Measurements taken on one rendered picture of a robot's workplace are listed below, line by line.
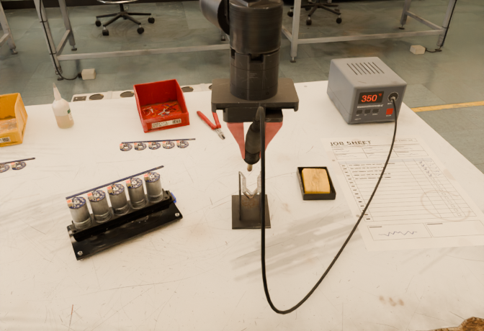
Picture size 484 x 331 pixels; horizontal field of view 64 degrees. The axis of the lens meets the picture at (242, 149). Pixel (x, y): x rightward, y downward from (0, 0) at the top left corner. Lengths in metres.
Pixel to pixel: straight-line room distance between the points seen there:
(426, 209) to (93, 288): 0.52
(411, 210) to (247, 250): 0.28
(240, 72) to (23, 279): 0.40
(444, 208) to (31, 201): 0.68
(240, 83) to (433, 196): 0.42
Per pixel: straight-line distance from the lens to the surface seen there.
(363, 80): 0.85
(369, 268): 0.58
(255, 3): 0.41
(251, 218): 0.61
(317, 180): 0.68
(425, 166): 0.80
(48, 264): 0.62
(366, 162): 0.77
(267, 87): 0.44
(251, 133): 0.44
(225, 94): 0.46
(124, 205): 0.62
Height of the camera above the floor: 1.19
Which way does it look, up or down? 35 degrees down
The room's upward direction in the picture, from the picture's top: straight up
